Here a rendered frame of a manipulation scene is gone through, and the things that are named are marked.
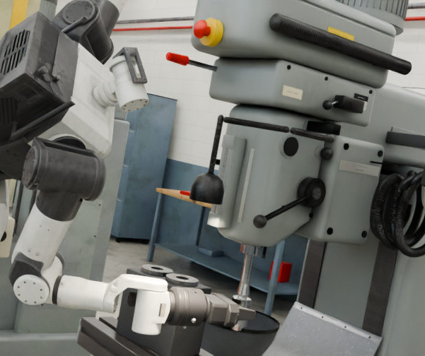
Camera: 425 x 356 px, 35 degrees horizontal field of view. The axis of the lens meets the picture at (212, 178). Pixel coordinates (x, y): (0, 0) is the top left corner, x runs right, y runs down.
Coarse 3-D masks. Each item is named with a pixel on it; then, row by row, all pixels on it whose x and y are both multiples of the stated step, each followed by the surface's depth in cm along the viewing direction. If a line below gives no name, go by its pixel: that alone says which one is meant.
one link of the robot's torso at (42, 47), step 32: (32, 32) 142; (64, 32) 154; (0, 64) 143; (32, 64) 137; (64, 64) 146; (96, 64) 157; (0, 96) 139; (32, 96) 139; (64, 96) 141; (96, 96) 151; (0, 128) 146; (32, 128) 140; (64, 128) 142; (96, 128) 147; (0, 160) 154
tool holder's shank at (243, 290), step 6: (246, 258) 161; (252, 258) 161; (246, 264) 161; (252, 264) 161; (246, 270) 161; (246, 276) 161; (240, 282) 161; (246, 282) 161; (240, 288) 161; (246, 288) 161; (240, 294) 161; (246, 294) 161
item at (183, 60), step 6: (168, 54) 150; (174, 54) 151; (180, 54) 152; (168, 60) 151; (174, 60) 151; (180, 60) 152; (186, 60) 152; (192, 60) 155; (198, 66) 156; (204, 66) 157; (210, 66) 158; (216, 66) 159
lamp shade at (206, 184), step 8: (200, 176) 143; (208, 176) 142; (216, 176) 143; (192, 184) 143; (200, 184) 141; (208, 184) 141; (216, 184) 142; (192, 192) 142; (200, 192) 141; (208, 192) 141; (216, 192) 141; (200, 200) 141; (208, 200) 141; (216, 200) 142
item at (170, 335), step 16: (128, 272) 187; (144, 272) 185; (160, 272) 184; (128, 288) 187; (208, 288) 182; (128, 320) 186; (128, 336) 185; (144, 336) 181; (160, 336) 177; (176, 336) 175; (192, 336) 180; (160, 352) 177; (176, 352) 176; (192, 352) 181
